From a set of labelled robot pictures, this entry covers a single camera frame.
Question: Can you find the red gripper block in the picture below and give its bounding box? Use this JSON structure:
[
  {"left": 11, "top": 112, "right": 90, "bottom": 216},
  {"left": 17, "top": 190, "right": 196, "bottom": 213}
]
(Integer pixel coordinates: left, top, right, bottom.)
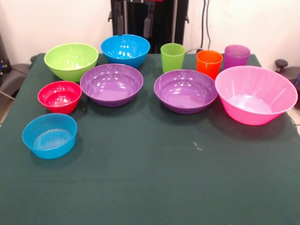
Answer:
[{"left": 114, "top": 0, "right": 163, "bottom": 39}]

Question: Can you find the purple plastic bowl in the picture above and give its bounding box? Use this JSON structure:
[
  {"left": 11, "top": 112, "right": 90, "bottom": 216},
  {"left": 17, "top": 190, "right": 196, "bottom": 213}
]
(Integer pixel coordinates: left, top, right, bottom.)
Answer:
[
  {"left": 80, "top": 63, "right": 144, "bottom": 108},
  {"left": 154, "top": 69, "right": 218, "bottom": 115}
]

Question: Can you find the blue ribbed small bowl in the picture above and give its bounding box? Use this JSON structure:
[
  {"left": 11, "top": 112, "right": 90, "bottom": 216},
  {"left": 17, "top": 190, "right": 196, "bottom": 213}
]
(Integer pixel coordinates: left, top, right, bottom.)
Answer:
[{"left": 22, "top": 113, "right": 78, "bottom": 160}]

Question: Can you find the blue deep plastic bowl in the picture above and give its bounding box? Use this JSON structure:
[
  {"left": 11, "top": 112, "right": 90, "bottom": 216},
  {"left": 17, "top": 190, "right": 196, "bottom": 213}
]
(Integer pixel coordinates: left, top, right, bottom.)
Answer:
[{"left": 101, "top": 34, "right": 151, "bottom": 69}]

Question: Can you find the green plastic cup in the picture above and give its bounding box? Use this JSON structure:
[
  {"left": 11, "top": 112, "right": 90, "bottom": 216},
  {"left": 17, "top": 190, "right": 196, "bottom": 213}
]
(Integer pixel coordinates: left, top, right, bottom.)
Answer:
[{"left": 160, "top": 43, "right": 187, "bottom": 74}]

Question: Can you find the green plastic bowl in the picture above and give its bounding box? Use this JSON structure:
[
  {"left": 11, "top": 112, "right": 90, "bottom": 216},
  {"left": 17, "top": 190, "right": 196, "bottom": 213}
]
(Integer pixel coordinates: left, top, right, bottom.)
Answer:
[{"left": 44, "top": 43, "right": 99, "bottom": 83}]

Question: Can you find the orange plastic cup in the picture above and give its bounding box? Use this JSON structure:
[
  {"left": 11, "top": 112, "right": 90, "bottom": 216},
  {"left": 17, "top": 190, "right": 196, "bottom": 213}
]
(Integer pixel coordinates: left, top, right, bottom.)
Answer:
[{"left": 196, "top": 50, "right": 224, "bottom": 81}]

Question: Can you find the red plastic bowl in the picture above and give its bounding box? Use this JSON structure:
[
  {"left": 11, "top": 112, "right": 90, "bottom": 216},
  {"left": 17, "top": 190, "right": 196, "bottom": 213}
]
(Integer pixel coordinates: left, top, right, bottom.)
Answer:
[{"left": 37, "top": 81, "right": 83, "bottom": 115}]

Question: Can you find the purple plastic cup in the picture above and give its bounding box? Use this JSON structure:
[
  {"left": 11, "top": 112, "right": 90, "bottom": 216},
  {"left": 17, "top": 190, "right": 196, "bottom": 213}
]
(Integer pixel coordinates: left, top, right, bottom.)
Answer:
[{"left": 224, "top": 45, "right": 251, "bottom": 70}]

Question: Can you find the black equipment box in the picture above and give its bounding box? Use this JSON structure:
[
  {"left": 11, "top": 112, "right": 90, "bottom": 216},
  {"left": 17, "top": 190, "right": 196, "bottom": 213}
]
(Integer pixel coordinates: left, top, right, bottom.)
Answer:
[{"left": 0, "top": 32, "right": 11, "bottom": 87}]

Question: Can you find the pink plastic bowl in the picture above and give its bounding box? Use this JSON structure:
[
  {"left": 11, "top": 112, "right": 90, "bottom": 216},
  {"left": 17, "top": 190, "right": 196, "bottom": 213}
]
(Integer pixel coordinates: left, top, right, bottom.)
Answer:
[{"left": 215, "top": 65, "right": 299, "bottom": 126}]

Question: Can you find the black round knob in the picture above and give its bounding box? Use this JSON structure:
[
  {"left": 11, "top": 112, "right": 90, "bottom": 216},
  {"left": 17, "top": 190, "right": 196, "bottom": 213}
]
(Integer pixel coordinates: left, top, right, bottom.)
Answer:
[{"left": 275, "top": 59, "right": 288, "bottom": 73}]

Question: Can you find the dark green tablecloth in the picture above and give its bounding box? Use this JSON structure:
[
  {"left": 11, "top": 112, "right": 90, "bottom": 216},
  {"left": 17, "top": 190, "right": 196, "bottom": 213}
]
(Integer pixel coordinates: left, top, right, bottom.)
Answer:
[{"left": 0, "top": 53, "right": 300, "bottom": 225}]

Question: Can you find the black hanging cable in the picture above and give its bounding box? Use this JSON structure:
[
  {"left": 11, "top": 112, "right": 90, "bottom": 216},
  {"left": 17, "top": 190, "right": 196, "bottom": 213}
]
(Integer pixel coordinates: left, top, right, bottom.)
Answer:
[{"left": 200, "top": 0, "right": 211, "bottom": 51}]

